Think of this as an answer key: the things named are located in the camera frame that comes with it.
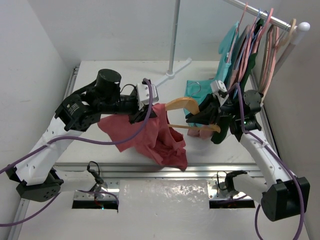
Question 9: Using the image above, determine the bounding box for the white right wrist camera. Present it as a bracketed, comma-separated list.
[210, 80, 229, 101]

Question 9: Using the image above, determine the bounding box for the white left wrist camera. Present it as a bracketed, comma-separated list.
[135, 83, 159, 111]

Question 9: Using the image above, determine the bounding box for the wooden clothes hanger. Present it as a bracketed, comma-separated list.
[165, 96, 221, 133]

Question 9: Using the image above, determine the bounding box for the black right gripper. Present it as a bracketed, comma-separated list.
[186, 94, 243, 127]

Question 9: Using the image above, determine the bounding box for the white rack corner post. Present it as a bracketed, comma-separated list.
[273, 19, 311, 76]

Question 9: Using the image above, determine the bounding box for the grey rack upright pole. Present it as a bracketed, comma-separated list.
[167, 0, 181, 75]

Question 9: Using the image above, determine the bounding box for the teal t-shirt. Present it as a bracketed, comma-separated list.
[184, 21, 240, 104]

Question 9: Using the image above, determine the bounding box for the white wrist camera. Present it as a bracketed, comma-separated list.
[210, 80, 229, 101]
[135, 83, 159, 111]

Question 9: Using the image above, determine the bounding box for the aluminium frame rail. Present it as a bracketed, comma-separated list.
[7, 65, 286, 240]

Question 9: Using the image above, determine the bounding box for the pink empty hanger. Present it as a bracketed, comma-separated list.
[258, 25, 280, 98]

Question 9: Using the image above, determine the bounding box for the dark green hanging garment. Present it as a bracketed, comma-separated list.
[211, 25, 258, 144]

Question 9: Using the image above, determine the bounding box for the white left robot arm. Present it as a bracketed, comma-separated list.
[4, 69, 159, 203]

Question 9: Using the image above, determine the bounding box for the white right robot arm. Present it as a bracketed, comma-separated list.
[185, 90, 310, 222]

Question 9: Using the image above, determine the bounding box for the white rack base foot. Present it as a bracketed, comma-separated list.
[153, 57, 192, 87]

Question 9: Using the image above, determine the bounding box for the pink hanger with blue hook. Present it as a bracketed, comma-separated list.
[235, 8, 274, 83]

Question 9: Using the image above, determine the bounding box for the chrome hanging rail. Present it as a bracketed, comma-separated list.
[223, 0, 297, 31]

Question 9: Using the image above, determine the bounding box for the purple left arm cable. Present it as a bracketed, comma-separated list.
[0, 77, 154, 227]

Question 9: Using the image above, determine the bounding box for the beige pink garment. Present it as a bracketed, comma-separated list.
[187, 128, 214, 140]

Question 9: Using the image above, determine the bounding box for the beige empty hanger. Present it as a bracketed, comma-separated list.
[258, 18, 297, 97]

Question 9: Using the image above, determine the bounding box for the salmon red t-shirt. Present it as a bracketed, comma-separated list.
[97, 103, 188, 171]

